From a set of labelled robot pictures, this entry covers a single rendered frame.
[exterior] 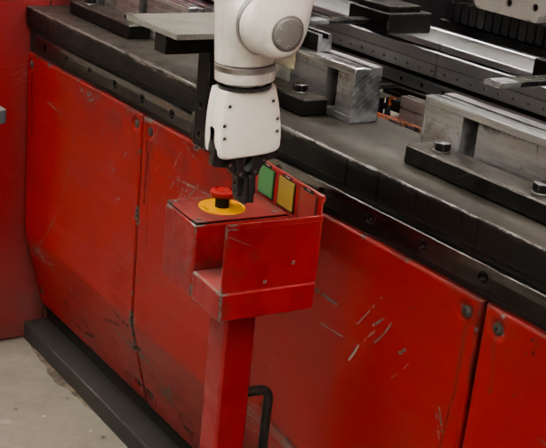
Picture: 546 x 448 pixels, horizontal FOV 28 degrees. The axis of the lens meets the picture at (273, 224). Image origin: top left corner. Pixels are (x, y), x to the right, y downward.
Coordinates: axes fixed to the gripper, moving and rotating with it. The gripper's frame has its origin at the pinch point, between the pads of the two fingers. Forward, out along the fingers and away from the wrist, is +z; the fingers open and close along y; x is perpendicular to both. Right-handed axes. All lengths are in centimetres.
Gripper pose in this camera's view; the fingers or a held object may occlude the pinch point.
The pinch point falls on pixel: (244, 188)
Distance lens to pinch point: 159.5
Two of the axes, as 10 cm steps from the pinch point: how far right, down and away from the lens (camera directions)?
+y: -8.7, 1.7, -4.6
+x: 4.9, 3.4, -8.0
